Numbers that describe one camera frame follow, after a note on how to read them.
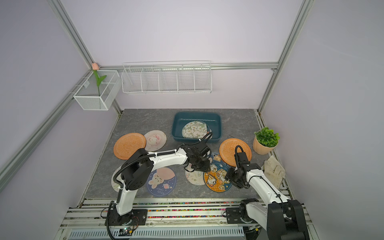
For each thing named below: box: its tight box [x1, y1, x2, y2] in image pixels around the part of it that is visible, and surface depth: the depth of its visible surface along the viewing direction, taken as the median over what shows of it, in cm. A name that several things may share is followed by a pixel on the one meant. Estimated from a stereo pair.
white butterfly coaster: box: [185, 165, 206, 186], surface depth 88 cm
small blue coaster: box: [210, 153, 223, 164], surface depth 96 cm
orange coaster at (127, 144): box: [113, 132, 147, 161], surface depth 104 cm
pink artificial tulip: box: [92, 62, 107, 97], surface depth 92 cm
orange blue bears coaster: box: [203, 162, 233, 193], surface depth 88 cm
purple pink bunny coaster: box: [146, 167, 177, 197], surface depth 86 cm
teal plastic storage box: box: [171, 111, 223, 143], surface depth 113 cm
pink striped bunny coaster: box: [144, 130, 167, 152], surface depth 106 cm
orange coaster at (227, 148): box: [219, 138, 253, 167], surface depth 101 cm
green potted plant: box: [252, 126, 280, 155], surface depth 89 cm
